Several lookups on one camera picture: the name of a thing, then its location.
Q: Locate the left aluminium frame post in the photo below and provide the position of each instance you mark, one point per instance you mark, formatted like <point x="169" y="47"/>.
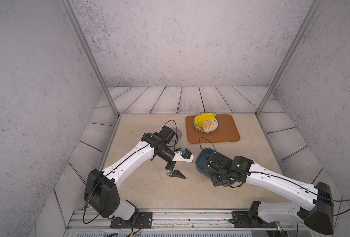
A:
<point x="68" y="10"/>

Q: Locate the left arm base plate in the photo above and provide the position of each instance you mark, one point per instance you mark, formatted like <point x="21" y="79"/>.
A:
<point x="140" y="220"/>

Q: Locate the yellow banana bunch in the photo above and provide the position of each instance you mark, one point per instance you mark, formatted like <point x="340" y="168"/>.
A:
<point x="203" y="117"/>

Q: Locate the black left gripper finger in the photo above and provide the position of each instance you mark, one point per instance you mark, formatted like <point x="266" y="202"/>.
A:
<point x="186" y="152"/>
<point x="176" y="174"/>

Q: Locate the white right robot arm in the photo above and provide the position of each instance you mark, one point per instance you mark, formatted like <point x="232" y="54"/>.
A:
<point x="310" y="204"/>

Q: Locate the lilac ceramic bowl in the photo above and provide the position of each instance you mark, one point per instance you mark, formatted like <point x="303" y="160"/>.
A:
<point x="178" y="134"/>

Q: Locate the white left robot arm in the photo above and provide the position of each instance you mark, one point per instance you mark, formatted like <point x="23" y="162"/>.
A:
<point x="102" y="187"/>

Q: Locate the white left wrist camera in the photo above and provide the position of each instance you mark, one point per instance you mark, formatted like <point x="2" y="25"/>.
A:
<point x="179" y="157"/>

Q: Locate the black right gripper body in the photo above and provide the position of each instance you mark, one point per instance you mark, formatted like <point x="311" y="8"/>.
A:
<point x="219" y="178"/>

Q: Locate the brown rectangular mat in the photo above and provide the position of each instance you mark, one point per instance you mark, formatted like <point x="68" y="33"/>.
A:
<point x="224" y="130"/>

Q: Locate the aluminium front rail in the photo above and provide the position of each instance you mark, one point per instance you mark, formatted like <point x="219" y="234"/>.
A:
<point x="181" y="223"/>

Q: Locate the teal plastic storage box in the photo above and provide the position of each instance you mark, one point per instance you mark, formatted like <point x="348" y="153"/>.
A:
<point x="202" y="162"/>

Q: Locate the patterned plate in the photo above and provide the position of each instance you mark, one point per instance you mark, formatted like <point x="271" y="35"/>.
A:
<point x="207" y="126"/>

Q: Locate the aluminium frame post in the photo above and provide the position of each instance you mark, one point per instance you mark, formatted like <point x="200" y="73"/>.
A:
<point x="68" y="10"/>
<point x="307" y="21"/>

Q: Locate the right aluminium frame post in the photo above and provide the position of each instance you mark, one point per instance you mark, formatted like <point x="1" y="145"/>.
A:
<point x="307" y="21"/>

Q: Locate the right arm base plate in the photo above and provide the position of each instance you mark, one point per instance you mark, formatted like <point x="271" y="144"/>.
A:
<point x="245" y="219"/>

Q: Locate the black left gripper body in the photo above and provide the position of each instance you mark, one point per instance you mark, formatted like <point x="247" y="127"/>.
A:
<point x="170" y="165"/>

